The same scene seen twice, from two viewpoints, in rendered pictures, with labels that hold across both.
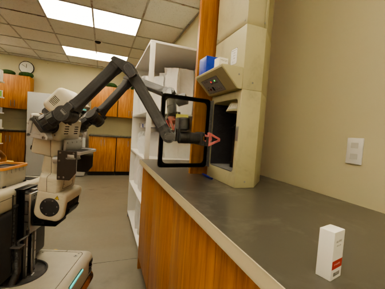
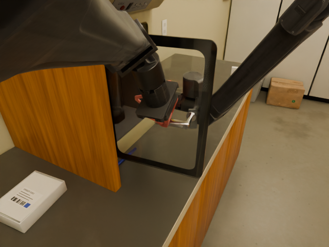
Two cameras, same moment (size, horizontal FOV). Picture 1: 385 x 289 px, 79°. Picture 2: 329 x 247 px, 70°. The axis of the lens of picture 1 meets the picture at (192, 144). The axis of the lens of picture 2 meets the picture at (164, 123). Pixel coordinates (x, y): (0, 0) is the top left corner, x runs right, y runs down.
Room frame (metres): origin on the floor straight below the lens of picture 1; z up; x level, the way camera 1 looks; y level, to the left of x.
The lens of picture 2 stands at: (1.66, 0.49, 1.51)
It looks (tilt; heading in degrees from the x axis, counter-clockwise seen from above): 32 degrees down; 229
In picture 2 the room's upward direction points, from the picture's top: straight up
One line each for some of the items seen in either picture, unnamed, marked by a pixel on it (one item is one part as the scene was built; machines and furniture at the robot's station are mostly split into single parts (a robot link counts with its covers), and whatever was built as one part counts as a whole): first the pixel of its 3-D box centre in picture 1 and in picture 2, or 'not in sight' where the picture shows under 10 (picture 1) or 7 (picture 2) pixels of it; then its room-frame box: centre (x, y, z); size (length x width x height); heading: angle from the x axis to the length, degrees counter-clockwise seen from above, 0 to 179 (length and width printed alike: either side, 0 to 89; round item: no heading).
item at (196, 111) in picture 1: (185, 132); (152, 111); (1.32, 0.05, 1.19); 0.30 x 0.01 x 0.40; 119
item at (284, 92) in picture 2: not in sight; (284, 92); (-1.49, -0.65, 0.14); 0.41 x 0.33 x 0.29; 118
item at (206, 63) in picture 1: (211, 67); not in sight; (1.31, -0.07, 1.56); 0.10 x 0.10 x 0.09; 21
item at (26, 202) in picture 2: not in sight; (30, 198); (1.65, -0.11, 0.96); 0.16 x 0.12 x 0.04; 27
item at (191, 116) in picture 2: not in sight; (175, 119); (1.31, 0.12, 1.20); 0.10 x 0.05 x 0.03; 119
